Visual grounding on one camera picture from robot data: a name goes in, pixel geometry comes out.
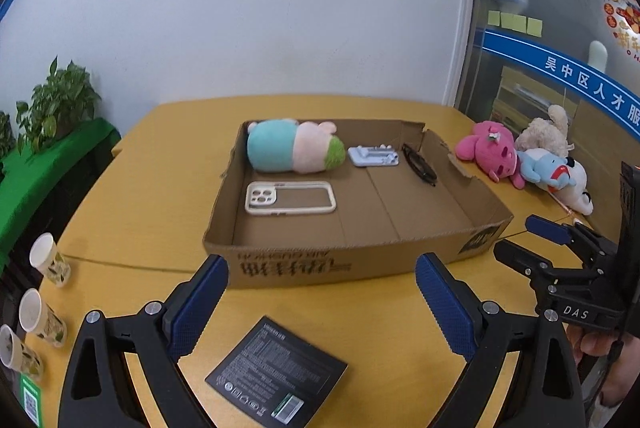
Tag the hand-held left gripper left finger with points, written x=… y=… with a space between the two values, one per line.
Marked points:
x=197 y=303

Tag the teal pink green plush toy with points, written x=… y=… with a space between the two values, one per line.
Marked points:
x=280 y=148

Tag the beige phone case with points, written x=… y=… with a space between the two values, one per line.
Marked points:
x=260 y=199

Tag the pale blue plastic holder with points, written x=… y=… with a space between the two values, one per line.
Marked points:
x=372 y=156

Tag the cream plush rabbit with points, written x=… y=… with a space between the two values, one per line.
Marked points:
x=545 y=133

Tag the brown cardboard box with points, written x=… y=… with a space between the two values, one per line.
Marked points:
x=390 y=208

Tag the green cloth covered stand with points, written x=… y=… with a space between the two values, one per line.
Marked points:
x=45 y=168

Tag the green code card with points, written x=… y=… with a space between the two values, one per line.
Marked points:
x=32 y=400

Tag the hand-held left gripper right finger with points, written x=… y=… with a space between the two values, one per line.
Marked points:
x=445 y=303

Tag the white plush dog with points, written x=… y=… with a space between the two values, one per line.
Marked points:
x=579 y=188

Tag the pink plush bear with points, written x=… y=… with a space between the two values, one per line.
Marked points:
x=487 y=150

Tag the blue plush toy red band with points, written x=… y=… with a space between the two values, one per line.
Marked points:
x=545 y=168

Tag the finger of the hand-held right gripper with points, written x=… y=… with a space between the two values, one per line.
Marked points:
x=520 y=258
x=547 y=228

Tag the black packet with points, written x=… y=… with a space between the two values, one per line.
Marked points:
x=270 y=363

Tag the pink pen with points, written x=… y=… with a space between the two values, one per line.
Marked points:
x=562 y=205

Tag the patterned paper cup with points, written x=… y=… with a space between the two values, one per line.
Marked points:
x=17 y=355
x=40 y=318
x=47 y=258

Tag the red round window decoration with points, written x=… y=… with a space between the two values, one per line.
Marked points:
x=625 y=18

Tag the person's right hand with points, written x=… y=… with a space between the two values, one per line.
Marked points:
x=597 y=345

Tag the black glasses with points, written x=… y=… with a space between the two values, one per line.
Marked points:
x=417 y=170

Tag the wooden desk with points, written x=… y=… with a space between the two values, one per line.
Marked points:
x=165 y=148

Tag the green potted plant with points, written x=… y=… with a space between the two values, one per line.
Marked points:
x=57 y=100

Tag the yellow sticky note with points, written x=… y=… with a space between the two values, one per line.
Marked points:
x=494 y=17
x=534 y=27
x=507 y=20
x=520 y=23

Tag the blue banner strip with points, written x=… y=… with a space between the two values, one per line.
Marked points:
x=560 y=68

